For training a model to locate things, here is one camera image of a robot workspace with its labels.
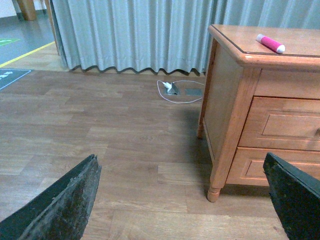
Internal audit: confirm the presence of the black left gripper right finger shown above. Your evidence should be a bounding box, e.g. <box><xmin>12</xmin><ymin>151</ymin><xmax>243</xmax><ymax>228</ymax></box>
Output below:
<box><xmin>263</xmin><ymin>152</ymin><xmax>320</xmax><ymax>240</ymax></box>

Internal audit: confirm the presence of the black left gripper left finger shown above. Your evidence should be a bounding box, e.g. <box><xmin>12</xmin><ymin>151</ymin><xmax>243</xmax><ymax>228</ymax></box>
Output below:
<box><xmin>0</xmin><ymin>154</ymin><xmax>102</xmax><ymax>240</ymax></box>

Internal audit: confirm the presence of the wooden drawer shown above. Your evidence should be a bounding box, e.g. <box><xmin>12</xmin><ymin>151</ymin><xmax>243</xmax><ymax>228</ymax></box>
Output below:
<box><xmin>239</xmin><ymin>96</ymin><xmax>320</xmax><ymax>151</ymax></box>
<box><xmin>226</xmin><ymin>147</ymin><xmax>320</xmax><ymax>186</ymax></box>

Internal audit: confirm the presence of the pink marker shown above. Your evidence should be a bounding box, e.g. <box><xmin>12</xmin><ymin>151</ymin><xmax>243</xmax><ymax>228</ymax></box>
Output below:
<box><xmin>256</xmin><ymin>34</ymin><xmax>286</xmax><ymax>54</ymax></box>

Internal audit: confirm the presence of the wooden nightstand cabinet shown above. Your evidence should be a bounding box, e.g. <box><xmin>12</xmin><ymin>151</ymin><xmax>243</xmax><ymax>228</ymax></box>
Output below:
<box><xmin>197</xmin><ymin>24</ymin><xmax>320</xmax><ymax>202</ymax></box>

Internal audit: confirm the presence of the dark floor mat sign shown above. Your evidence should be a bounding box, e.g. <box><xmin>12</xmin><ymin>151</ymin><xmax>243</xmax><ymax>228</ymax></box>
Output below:
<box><xmin>0</xmin><ymin>68</ymin><xmax>32</xmax><ymax>90</ymax></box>

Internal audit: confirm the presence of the closed floor socket plate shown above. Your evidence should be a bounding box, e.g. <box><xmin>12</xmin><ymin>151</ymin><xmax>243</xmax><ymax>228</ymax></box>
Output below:
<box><xmin>184</xmin><ymin>88</ymin><xmax>203</xmax><ymax>97</ymax></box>

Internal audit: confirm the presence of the open floor socket box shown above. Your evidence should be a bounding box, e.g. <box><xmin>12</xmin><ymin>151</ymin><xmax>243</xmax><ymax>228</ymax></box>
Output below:
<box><xmin>163</xmin><ymin>82</ymin><xmax>180</xmax><ymax>96</ymax></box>

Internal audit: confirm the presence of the white power plug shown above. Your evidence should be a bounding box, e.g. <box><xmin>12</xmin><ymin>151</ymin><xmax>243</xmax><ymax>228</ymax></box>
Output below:
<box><xmin>161</xmin><ymin>81</ymin><xmax>172</xmax><ymax>91</ymax></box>

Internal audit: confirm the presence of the grey curtain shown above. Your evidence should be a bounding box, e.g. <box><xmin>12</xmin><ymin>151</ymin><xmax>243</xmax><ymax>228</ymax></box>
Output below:
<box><xmin>50</xmin><ymin>0</ymin><xmax>320</xmax><ymax>73</ymax></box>

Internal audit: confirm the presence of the wooden furniture leg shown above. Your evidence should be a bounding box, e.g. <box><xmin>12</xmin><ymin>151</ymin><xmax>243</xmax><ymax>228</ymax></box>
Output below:
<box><xmin>12</xmin><ymin>0</ymin><xmax>37</xmax><ymax>21</ymax></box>

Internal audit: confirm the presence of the white charger cable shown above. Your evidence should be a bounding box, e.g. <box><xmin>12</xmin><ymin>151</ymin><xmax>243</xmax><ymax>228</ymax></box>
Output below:
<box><xmin>156</xmin><ymin>79</ymin><xmax>206</xmax><ymax>104</ymax></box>

